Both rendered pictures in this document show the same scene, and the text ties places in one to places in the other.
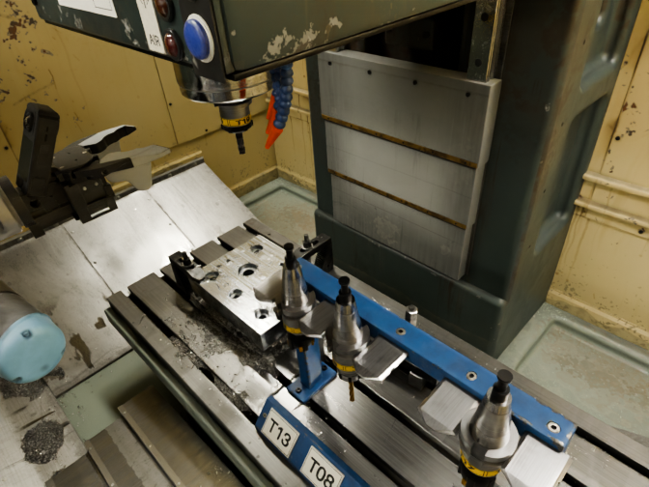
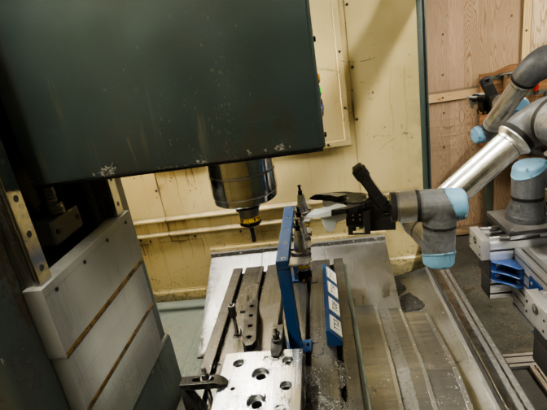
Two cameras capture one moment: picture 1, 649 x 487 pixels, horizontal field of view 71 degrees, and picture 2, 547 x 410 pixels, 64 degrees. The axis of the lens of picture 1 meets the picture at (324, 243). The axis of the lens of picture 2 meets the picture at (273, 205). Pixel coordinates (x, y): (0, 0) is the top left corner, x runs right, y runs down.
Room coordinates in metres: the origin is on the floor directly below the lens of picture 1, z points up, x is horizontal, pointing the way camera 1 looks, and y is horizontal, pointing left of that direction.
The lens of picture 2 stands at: (1.34, 0.95, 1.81)
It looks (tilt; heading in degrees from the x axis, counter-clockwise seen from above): 20 degrees down; 230
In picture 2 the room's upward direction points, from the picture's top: 9 degrees counter-clockwise
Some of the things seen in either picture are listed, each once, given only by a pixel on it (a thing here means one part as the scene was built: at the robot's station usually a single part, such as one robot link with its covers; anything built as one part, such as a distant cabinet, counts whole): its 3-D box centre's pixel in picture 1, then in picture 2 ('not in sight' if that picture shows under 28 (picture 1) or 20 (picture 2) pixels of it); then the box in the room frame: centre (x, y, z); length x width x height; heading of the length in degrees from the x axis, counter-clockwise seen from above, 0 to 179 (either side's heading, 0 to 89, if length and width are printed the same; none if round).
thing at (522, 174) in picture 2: not in sight; (530, 177); (-0.41, 0.38, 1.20); 0.13 x 0.12 x 0.14; 148
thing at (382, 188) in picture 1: (394, 166); (112, 324); (1.05, -0.19, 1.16); 0.48 x 0.05 x 0.51; 43
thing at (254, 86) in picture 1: (222, 47); (242, 174); (0.75, 0.13, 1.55); 0.16 x 0.16 x 0.12
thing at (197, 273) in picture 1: (189, 273); not in sight; (0.90, 0.35, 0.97); 0.13 x 0.03 x 0.15; 43
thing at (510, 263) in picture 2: not in sight; (506, 274); (-0.24, 0.37, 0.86); 0.09 x 0.09 x 0.09; 43
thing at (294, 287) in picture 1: (293, 281); (299, 239); (0.52, 0.05, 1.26); 0.04 x 0.04 x 0.07
